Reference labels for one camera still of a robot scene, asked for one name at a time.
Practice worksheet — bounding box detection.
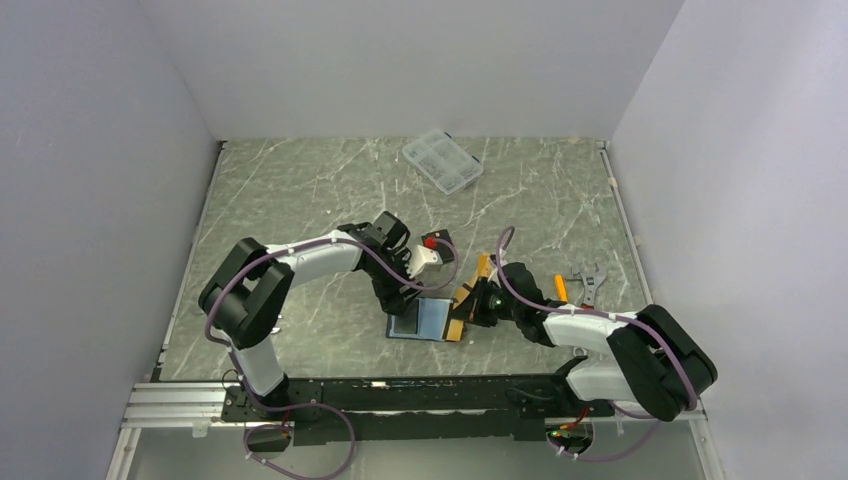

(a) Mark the orange card stack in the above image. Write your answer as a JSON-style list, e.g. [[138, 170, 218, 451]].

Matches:
[[475, 254, 497, 280]]

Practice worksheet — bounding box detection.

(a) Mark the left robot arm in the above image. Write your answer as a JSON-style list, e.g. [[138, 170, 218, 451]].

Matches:
[[198, 211, 418, 420]]

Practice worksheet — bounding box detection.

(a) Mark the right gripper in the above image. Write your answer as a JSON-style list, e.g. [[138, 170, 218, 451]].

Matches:
[[450, 276, 522, 327]]

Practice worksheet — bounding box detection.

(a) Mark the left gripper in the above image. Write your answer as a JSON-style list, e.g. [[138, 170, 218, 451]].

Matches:
[[364, 249, 424, 318]]

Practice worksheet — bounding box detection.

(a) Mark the orange handled tool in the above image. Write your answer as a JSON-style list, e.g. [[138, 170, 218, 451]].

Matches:
[[554, 274, 569, 303]]

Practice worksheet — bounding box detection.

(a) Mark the clear plastic organizer box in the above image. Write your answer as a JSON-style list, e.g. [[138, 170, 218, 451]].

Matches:
[[402, 130, 483, 195]]

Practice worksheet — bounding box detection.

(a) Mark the black base frame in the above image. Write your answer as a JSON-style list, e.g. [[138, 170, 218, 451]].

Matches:
[[221, 374, 613, 446]]

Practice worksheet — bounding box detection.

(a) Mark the aluminium rail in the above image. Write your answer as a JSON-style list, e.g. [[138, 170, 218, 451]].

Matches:
[[121, 381, 708, 431]]

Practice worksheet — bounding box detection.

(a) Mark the adjustable wrench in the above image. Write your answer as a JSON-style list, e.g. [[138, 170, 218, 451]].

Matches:
[[571, 263, 608, 309]]

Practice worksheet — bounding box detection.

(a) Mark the orange credit card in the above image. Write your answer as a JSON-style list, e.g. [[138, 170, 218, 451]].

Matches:
[[443, 298, 472, 342]]

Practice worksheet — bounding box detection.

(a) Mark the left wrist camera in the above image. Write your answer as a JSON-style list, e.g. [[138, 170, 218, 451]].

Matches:
[[406, 244, 443, 278]]

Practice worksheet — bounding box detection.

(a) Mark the black card stack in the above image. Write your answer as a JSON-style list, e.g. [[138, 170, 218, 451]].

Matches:
[[421, 229, 452, 249]]

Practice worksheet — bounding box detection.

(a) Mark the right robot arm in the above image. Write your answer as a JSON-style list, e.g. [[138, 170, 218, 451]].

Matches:
[[450, 257, 718, 422]]

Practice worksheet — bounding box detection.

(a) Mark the blue leather card holder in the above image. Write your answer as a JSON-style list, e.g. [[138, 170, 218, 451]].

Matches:
[[386, 298, 452, 342]]

